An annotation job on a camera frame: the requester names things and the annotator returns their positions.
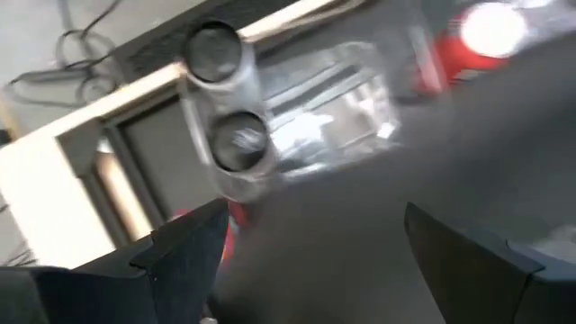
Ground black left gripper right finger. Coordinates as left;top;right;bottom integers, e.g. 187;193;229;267
403;201;576;324

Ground Fanta soda can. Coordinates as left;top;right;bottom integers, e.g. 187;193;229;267
416;0;530;98

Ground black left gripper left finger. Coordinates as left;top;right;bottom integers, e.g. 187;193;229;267
49;198;230;324

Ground black looped floor cable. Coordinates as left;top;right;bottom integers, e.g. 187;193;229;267
2;0;125;109

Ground clear plastic bin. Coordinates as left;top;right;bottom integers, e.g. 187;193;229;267
177;40;404;206

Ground silver soda can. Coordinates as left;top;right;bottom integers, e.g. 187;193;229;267
179;17;266;113
197;105;284;204

